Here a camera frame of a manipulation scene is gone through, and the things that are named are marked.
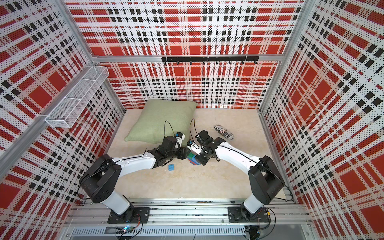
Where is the blue 2x4 lego brick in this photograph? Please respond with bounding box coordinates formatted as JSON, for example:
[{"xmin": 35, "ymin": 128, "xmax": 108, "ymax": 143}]
[{"xmin": 188, "ymin": 159, "xmax": 200, "ymax": 166}]

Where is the light blue 2x2 brick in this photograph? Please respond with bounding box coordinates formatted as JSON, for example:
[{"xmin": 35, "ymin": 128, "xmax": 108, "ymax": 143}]
[{"xmin": 168, "ymin": 164, "xmax": 175, "ymax": 171}]

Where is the green 2x4 lego brick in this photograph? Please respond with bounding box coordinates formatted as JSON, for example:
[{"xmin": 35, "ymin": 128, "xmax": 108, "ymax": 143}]
[{"xmin": 187, "ymin": 153, "xmax": 196, "ymax": 160}]

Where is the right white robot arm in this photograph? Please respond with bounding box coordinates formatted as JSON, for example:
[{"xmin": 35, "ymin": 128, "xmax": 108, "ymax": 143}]
[{"xmin": 187, "ymin": 130, "xmax": 285, "ymax": 218}]

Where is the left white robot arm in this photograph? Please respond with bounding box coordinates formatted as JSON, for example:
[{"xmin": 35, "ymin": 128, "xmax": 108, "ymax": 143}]
[{"xmin": 79, "ymin": 132, "xmax": 191, "ymax": 216}]

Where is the silver remote control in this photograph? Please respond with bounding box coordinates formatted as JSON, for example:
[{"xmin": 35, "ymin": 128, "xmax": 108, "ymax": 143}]
[{"xmin": 214, "ymin": 125, "xmax": 235, "ymax": 140}]

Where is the green square cushion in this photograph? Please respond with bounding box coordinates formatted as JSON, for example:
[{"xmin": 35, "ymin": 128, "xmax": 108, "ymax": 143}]
[{"xmin": 125, "ymin": 99, "xmax": 198, "ymax": 145}]

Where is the green circuit board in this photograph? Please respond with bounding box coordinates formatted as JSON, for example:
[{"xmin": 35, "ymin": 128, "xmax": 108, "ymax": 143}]
[{"xmin": 115, "ymin": 226, "xmax": 135, "ymax": 235}]

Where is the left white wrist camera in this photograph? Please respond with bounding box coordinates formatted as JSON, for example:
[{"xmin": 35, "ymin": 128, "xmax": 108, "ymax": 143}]
[{"xmin": 175, "ymin": 132, "xmax": 185, "ymax": 148}]

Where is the black wall hook rail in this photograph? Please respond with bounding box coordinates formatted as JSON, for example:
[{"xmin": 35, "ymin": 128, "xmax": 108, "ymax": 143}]
[{"xmin": 161, "ymin": 56, "xmax": 260, "ymax": 64}]

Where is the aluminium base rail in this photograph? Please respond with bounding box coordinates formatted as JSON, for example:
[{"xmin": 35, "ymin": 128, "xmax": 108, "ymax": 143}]
[{"xmin": 60, "ymin": 199, "xmax": 315, "ymax": 240}]

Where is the white wire mesh basket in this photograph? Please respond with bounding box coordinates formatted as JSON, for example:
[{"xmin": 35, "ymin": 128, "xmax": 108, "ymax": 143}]
[{"xmin": 45, "ymin": 66, "xmax": 109, "ymax": 129}]

